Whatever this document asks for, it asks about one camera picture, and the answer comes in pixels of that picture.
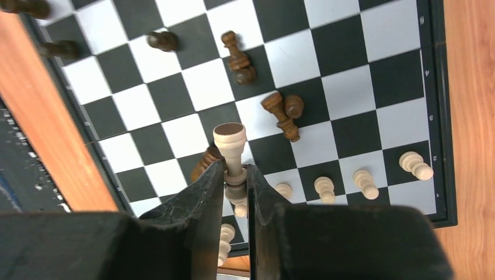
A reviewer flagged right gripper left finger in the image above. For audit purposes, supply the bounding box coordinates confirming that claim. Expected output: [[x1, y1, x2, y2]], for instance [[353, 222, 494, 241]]
[[1, 161, 225, 279]]

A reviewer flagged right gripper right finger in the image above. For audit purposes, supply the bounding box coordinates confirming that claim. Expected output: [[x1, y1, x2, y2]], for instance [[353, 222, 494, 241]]
[[246, 164, 453, 279]]

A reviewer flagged white chess queen piece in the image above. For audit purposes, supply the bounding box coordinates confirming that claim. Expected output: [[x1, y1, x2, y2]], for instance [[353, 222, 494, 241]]
[[213, 122, 247, 205]]

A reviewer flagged black white chessboard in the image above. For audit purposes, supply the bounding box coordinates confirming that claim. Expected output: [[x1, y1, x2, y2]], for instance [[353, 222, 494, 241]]
[[21, 0, 458, 258]]

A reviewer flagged dark fallen chess piece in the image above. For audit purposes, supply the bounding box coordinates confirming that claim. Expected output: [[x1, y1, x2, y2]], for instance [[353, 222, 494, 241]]
[[261, 92, 300, 142]]

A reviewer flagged white chess pawn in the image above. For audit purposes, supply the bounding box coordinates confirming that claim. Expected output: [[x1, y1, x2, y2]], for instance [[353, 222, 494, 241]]
[[399, 151, 434, 180]]

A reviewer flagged dark fallen chess bishop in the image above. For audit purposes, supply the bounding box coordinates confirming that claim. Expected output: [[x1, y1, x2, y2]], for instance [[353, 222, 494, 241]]
[[221, 30, 256, 85]]

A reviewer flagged dark chess pawn corner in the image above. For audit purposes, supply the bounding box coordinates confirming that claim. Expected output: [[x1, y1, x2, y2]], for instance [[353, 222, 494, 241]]
[[37, 40, 80, 59]]

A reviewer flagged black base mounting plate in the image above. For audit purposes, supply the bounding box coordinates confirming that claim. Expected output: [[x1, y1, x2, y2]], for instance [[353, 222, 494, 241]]
[[1, 101, 72, 213]]

